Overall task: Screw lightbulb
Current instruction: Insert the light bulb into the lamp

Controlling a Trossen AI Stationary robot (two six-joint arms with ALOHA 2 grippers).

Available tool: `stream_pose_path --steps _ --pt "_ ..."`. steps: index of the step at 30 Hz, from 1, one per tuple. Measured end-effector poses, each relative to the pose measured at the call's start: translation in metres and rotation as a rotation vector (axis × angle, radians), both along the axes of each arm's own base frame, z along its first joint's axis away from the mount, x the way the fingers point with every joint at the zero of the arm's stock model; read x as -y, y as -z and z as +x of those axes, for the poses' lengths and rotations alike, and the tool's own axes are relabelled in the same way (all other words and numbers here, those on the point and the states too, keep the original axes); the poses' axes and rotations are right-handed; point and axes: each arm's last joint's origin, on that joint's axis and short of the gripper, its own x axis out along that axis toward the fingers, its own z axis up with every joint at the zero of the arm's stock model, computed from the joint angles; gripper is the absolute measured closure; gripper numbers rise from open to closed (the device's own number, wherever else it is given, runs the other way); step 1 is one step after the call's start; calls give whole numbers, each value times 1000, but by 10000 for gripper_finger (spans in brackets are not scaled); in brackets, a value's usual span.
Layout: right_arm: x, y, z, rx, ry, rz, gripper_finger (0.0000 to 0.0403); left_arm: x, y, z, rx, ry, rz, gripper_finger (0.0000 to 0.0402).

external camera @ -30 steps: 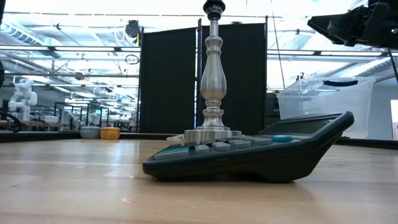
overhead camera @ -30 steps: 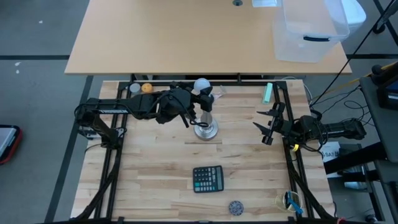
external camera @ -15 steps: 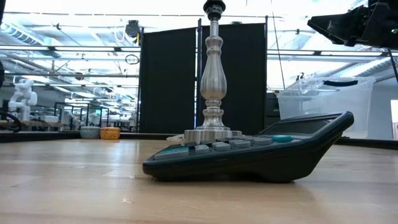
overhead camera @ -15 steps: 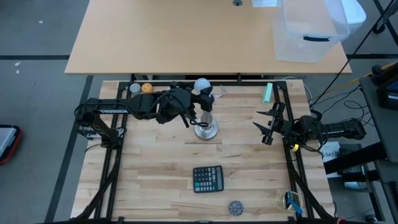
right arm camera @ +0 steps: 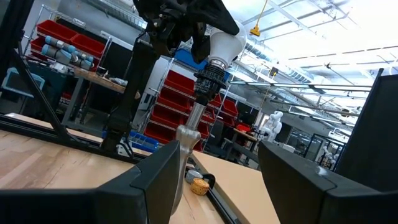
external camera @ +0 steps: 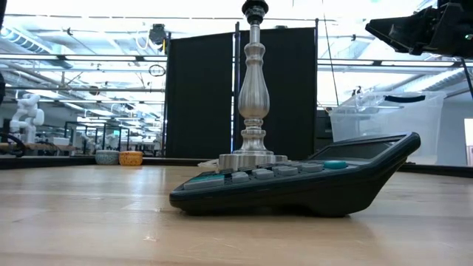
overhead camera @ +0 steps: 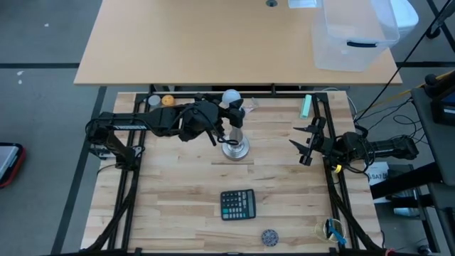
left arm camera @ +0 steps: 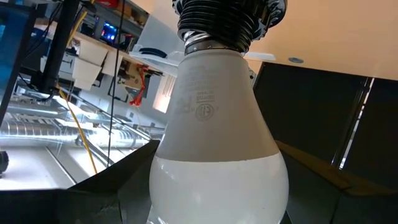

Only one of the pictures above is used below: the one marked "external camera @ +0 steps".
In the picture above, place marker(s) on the black desk calculator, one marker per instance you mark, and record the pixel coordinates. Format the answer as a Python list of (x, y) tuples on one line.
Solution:
[(332, 188)]

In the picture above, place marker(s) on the silver table lamp base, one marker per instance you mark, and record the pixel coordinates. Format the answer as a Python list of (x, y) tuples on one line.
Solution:
[(254, 99)]

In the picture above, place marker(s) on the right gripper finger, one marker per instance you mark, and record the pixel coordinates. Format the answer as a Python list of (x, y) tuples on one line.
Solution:
[(406, 29)]

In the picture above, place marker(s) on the black partition panel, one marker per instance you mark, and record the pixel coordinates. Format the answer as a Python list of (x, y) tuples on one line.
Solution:
[(199, 96), (292, 96)]

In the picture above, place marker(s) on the clear plastic storage bin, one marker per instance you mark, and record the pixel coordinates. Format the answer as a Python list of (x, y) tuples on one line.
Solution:
[(425, 122)]

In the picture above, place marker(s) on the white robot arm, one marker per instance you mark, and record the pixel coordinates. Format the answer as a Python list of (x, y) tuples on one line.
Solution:
[(27, 114)]

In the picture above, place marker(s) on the black ceiling camera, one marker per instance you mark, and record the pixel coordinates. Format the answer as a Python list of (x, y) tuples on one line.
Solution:
[(157, 34)]

